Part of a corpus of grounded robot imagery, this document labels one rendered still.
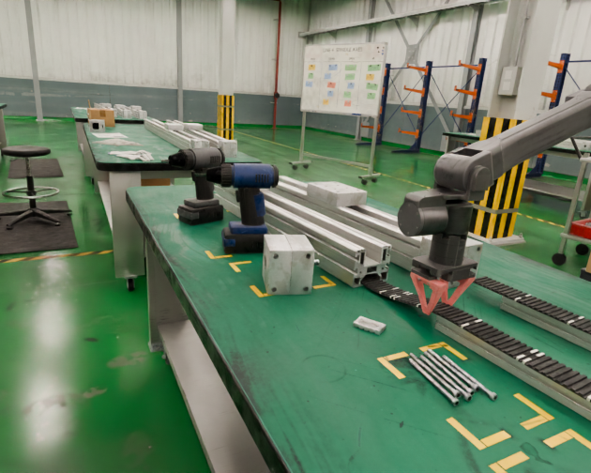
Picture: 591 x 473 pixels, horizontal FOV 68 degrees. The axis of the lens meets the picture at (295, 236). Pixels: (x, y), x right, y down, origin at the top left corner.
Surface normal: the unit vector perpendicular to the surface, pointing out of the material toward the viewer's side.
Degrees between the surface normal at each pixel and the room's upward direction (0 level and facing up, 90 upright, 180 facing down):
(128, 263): 90
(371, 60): 90
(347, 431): 0
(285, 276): 90
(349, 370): 0
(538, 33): 90
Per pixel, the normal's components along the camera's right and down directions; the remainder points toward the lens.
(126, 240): 0.44, 0.30
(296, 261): 0.18, 0.31
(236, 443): 0.07, -0.95
